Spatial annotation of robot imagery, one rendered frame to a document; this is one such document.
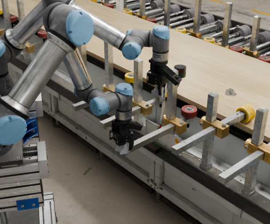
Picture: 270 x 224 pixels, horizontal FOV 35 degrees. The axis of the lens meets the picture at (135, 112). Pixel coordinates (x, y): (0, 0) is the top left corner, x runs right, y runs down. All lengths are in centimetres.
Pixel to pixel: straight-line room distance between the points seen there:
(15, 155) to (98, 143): 165
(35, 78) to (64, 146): 209
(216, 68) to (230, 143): 61
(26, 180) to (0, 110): 37
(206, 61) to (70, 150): 136
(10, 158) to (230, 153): 115
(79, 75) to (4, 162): 45
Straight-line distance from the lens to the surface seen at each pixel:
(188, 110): 219
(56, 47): 151
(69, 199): 304
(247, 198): 202
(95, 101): 174
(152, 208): 295
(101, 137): 328
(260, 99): 239
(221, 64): 277
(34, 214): 266
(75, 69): 176
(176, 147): 182
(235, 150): 227
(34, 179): 176
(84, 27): 152
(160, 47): 193
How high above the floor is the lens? 198
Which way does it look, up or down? 30 degrees down
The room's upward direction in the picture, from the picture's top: straight up
